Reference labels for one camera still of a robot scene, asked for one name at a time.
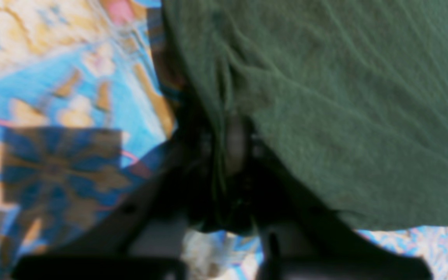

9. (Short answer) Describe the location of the dark green long-sleeve shirt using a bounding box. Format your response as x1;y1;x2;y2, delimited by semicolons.
162;0;448;231

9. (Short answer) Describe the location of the patterned colourful table cloth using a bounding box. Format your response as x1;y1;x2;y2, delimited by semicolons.
0;0;448;280

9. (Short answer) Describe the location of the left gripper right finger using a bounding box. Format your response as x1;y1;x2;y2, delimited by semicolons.
245;136;432;280

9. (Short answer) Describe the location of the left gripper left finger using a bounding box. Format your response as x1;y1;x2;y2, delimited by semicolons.
11;133;209;280

